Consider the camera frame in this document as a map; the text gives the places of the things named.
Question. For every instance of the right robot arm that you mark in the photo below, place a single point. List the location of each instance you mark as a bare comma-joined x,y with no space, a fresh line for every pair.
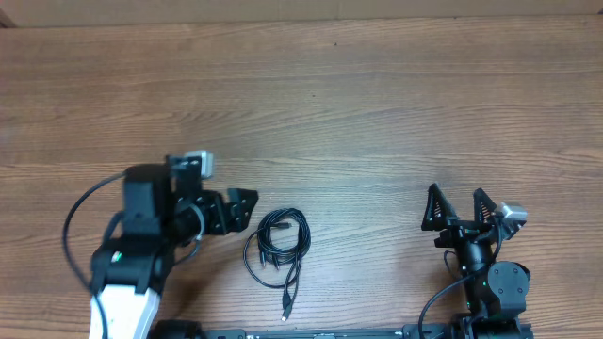
495,290

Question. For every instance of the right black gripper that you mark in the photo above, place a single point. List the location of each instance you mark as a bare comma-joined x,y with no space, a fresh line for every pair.
458,230

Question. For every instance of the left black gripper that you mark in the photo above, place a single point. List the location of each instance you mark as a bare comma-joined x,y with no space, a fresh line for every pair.
238,218

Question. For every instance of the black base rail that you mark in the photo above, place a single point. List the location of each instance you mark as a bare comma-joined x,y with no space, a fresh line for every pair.
339,333

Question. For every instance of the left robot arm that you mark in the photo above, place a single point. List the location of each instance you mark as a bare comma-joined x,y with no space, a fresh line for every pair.
164,207

